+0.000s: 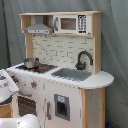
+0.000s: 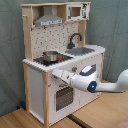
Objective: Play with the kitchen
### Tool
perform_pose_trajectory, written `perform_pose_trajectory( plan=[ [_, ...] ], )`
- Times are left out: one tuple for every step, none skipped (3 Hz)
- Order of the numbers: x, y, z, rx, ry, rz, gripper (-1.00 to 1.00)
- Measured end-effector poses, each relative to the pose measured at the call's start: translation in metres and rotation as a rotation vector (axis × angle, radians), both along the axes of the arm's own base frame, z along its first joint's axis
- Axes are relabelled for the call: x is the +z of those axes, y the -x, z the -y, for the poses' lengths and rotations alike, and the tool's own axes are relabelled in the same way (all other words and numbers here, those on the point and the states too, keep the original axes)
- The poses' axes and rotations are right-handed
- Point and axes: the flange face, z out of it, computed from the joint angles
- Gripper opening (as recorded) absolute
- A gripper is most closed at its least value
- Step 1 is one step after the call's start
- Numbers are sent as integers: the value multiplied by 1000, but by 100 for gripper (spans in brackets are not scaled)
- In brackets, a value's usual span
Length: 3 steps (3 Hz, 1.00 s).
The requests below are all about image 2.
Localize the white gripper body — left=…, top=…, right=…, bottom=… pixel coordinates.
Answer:
left=52, top=69, right=74, bottom=84

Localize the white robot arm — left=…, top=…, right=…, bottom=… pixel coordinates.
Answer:
left=52, top=66, right=128, bottom=93

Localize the wooden toy kitchen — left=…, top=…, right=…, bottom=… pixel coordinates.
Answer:
left=22, top=2, right=105, bottom=127

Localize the right red oven knob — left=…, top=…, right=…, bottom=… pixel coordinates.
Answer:
left=71, top=65, right=78, bottom=73

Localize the black toy stovetop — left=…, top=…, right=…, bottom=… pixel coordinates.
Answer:
left=34, top=54, right=70, bottom=66

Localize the toy oven door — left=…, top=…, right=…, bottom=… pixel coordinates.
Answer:
left=56, top=87, right=74, bottom=111

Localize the silver toy pot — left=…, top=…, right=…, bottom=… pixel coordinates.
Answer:
left=43, top=51, right=58, bottom=62

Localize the black toy faucet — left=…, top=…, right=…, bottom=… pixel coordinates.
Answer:
left=67, top=33, right=82, bottom=49

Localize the grey range hood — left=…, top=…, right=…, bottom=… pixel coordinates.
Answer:
left=35, top=6, right=64, bottom=27

